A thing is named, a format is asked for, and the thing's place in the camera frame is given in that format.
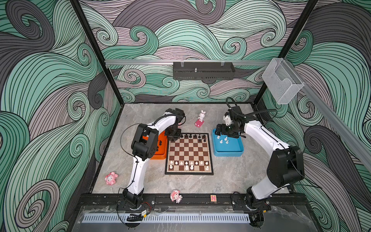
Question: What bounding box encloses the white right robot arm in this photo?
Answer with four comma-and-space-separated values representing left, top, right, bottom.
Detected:
214, 120, 305, 202

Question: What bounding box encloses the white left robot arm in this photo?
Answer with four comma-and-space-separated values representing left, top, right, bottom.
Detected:
123, 108, 186, 208

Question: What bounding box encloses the folding chess board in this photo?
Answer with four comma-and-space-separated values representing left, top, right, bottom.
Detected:
165, 133, 214, 176

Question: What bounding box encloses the blue plastic tray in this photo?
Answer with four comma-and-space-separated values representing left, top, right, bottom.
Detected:
212, 129, 244, 157

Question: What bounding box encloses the orange plastic tray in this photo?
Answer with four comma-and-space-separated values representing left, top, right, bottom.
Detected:
151, 131, 168, 160

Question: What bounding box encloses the white bunny phone stand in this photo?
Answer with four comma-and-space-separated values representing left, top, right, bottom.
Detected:
195, 110, 206, 128

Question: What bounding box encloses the pink melody figurine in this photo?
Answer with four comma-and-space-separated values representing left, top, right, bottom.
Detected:
170, 189, 183, 204

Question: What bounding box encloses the clear acrylic holder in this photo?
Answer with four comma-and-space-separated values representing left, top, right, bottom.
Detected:
262, 58, 304, 105

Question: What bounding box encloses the red letter block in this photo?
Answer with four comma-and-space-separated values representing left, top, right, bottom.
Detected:
210, 195, 217, 202

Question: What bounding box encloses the pink kitty figurine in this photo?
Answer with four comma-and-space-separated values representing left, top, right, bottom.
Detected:
105, 172, 119, 186

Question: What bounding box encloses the black wall shelf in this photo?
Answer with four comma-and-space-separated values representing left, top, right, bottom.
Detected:
173, 61, 236, 82

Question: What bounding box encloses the black frame post right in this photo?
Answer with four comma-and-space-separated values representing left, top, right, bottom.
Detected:
253, 0, 318, 106

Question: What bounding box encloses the black frame post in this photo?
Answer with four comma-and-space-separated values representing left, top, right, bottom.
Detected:
253, 0, 318, 106
70, 0, 124, 107

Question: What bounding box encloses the aluminium rail back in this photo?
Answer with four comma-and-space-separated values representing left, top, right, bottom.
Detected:
105, 59, 271, 67

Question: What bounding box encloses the aluminium rail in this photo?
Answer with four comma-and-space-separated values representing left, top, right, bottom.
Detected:
105, 59, 271, 67
301, 84, 371, 172

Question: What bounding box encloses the white slotted cable duct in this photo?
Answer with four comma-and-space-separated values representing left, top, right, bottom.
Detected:
81, 213, 250, 224

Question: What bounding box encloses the aluminium rail right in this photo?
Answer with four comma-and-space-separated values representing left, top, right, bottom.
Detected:
301, 84, 371, 172

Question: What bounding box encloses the black frame post left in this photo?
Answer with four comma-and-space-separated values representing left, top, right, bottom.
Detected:
70, 0, 124, 107

